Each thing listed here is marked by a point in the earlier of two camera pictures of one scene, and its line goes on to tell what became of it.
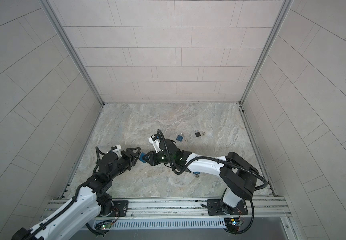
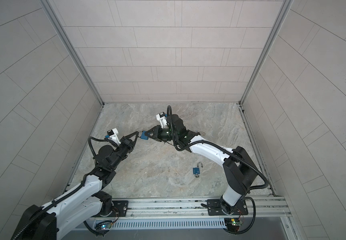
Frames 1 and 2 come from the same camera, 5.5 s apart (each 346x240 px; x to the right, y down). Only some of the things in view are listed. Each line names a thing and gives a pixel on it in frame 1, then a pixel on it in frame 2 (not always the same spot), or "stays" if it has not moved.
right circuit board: (232, 224) stays
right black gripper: (153, 161) to (157, 133)
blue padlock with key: (141, 155) to (143, 136)
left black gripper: (130, 159) to (127, 144)
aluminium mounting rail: (259, 208) stays
